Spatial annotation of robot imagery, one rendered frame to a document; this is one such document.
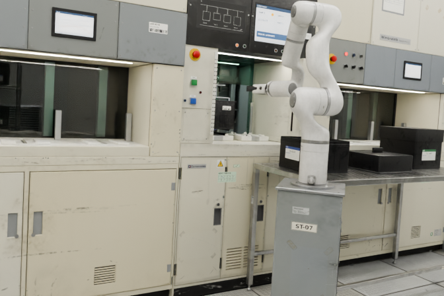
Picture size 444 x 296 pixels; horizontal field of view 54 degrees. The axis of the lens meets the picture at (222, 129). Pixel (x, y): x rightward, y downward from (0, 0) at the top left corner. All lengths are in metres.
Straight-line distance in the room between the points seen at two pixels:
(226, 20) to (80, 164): 1.09
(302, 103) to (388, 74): 1.54
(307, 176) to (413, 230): 1.97
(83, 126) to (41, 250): 0.76
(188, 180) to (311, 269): 0.86
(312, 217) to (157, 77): 1.05
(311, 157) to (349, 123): 1.84
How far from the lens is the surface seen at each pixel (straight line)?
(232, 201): 2.55
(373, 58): 3.18
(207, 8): 2.43
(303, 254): 1.88
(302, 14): 1.94
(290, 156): 2.40
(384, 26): 3.30
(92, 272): 2.35
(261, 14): 2.61
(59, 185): 2.19
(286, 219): 1.85
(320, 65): 1.91
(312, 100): 1.84
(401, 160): 2.66
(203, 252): 2.54
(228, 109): 2.69
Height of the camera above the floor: 1.08
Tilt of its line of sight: 3 degrees down
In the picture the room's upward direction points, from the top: 3 degrees clockwise
